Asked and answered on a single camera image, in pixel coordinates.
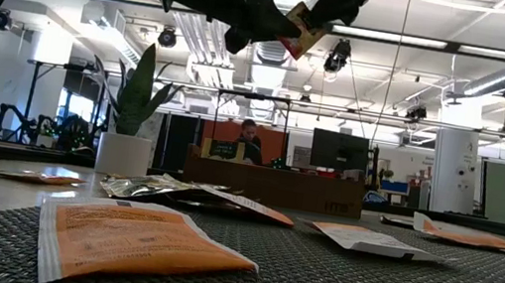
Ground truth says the orange yellow tea packet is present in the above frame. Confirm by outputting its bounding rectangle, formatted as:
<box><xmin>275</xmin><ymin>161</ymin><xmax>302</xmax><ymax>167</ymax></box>
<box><xmin>274</xmin><ymin>0</ymin><xmax>333</xmax><ymax>66</ymax></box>

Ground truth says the brown wooden tea tray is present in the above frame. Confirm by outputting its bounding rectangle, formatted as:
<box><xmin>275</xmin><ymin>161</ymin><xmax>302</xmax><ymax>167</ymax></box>
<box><xmin>179</xmin><ymin>143</ymin><xmax>369</xmax><ymax>222</ymax></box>

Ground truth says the orange white tea packet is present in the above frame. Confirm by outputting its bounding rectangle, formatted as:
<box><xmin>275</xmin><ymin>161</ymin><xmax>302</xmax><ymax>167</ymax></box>
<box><xmin>29</xmin><ymin>187</ymin><xmax>267</xmax><ymax>283</ymax></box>
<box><xmin>300</xmin><ymin>217</ymin><xmax>449</xmax><ymax>267</ymax></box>
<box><xmin>410</xmin><ymin>210</ymin><xmax>505</xmax><ymax>251</ymax></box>
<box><xmin>186</xmin><ymin>181</ymin><xmax>300</xmax><ymax>229</ymax></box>

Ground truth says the orange red tea packet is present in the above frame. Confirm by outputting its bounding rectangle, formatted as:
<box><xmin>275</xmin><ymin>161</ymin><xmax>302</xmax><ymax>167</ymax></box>
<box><xmin>0</xmin><ymin>165</ymin><xmax>87</xmax><ymax>192</ymax></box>

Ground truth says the orange partition panel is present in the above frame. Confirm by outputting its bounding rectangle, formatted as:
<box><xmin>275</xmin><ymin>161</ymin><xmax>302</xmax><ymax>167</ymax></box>
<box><xmin>198</xmin><ymin>116</ymin><xmax>292</xmax><ymax>168</ymax></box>

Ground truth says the person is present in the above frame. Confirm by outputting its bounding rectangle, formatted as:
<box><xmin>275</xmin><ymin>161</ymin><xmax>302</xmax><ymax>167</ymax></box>
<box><xmin>231</xmin><ymin>116</ymin><xmax>271</xmax><ymax>167</ymax></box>

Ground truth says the black computer monitor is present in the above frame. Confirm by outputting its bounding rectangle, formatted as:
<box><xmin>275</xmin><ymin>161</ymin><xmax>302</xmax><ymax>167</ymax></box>
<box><xmin>307</xmin><ymin>127</ymin><xmax>374</xmax><ymax>176</ymax></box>

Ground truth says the snake plant in white pot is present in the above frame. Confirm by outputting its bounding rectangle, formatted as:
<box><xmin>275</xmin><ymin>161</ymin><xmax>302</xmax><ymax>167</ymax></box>
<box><xmin>77</xmin><ymin>35</ymin><xmax>190</xmax><ymax>185</ymax></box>

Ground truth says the blue box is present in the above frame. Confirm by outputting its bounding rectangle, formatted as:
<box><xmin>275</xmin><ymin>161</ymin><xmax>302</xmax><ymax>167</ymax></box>
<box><xmin>379</xmin><ymin>178</ymin><xmax>411</xmax><ymax>196</ymax></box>

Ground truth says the white round pillar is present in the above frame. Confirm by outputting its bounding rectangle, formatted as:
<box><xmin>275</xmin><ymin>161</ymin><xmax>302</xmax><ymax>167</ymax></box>
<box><xmin>424</xmin><ymin>126</ymin><xmax>485</xmax><ymax>218</ymax></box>

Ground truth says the black metal rig frame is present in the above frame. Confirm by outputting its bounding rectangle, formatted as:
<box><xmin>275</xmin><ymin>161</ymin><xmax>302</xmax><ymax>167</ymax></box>
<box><xmin>0</xmin><ymin>0</ymin><xmax>505</xmax><ymax>240</ymax></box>

